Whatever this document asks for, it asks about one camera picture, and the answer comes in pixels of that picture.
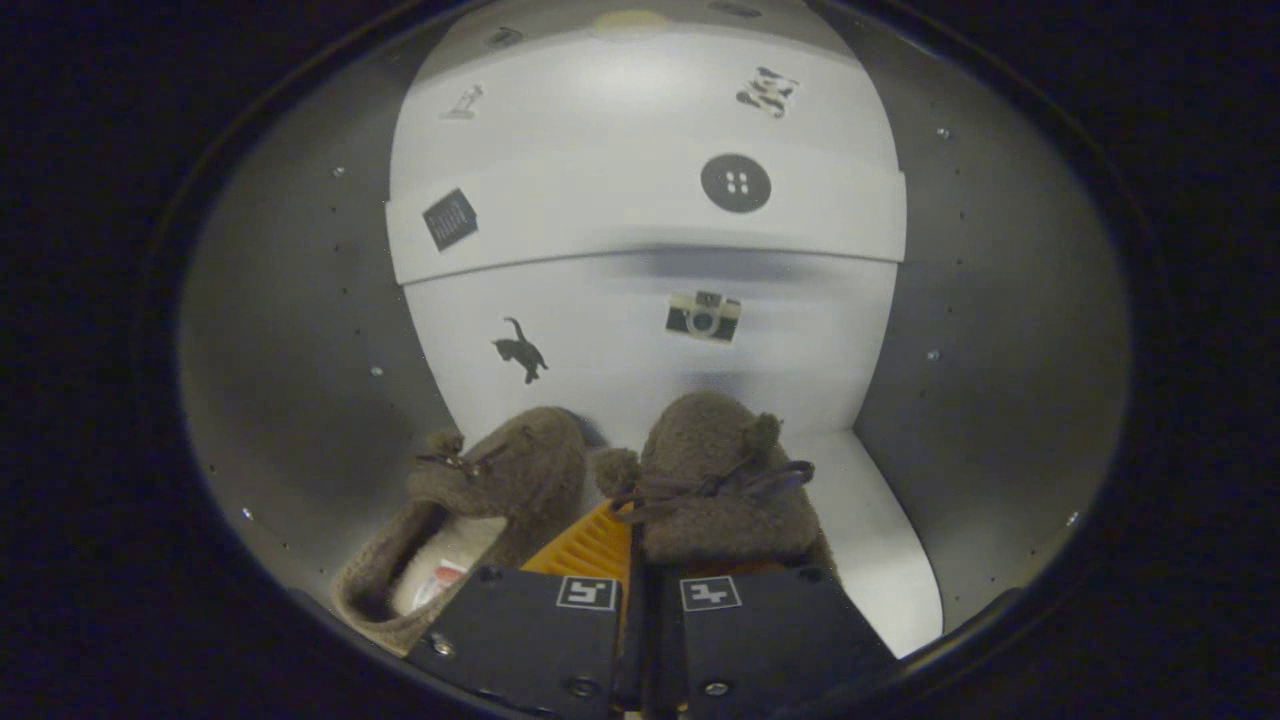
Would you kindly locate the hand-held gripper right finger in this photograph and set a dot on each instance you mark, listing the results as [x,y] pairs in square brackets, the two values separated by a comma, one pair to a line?
[760,640]

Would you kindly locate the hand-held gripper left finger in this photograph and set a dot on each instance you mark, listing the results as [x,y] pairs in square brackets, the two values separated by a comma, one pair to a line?
[530,630]

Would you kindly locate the brown fuzzy shoe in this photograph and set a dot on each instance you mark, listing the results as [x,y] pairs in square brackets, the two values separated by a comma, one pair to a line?
[710,480]
[520,470]

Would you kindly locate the grey shoe cabinet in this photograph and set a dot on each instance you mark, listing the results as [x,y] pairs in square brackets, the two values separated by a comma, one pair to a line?
[300,300]

